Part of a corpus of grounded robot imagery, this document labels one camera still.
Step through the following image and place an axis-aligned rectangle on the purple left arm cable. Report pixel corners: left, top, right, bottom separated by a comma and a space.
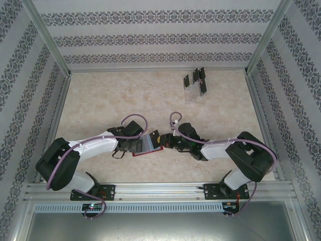
46, 113, 148, 218

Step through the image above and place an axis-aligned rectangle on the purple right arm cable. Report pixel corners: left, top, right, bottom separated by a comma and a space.
170, 111, 278, 218

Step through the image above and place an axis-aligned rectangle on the controller circuit board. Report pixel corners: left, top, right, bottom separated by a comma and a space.
222, 201, 241, 214
82, 203, 103, 213

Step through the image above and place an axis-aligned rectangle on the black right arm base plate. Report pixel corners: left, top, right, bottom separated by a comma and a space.
204, 183, 250, 201

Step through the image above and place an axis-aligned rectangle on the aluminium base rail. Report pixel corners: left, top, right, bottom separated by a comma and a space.
25, 182, 296, 201

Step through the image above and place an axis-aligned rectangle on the right controller circuit board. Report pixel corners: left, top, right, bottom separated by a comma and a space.
222, 201, 241, 214

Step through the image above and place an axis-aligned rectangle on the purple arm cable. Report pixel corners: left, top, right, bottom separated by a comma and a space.
170, 111, 278, 218
46, 113, 148, 218

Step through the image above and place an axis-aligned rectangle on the aluminium side frame rail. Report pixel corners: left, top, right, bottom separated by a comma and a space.
35, 72, 72, 183
244, 72, 285, 181

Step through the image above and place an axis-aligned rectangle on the red card holder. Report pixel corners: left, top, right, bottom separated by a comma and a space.
132, 134, 165, 158

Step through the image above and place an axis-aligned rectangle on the grey metal panel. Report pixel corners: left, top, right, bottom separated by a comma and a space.
15, 200, 309, 241

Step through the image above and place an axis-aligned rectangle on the grey slotted cable duct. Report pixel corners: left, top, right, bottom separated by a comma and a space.
34, 202, 224, 213

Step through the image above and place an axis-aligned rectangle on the aluminium back frame rail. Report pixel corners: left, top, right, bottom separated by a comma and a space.
69, 67, 248, 74

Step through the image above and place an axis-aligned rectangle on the aluminium frame post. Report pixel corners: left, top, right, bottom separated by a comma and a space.
24, 0, 72, 76
244, 0, 296, 75

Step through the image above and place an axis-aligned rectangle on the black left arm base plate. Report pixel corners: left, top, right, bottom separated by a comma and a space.
71, 184, 116, 201

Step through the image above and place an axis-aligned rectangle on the left controller circuit board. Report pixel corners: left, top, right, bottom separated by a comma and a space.
82, 203, 103, 213

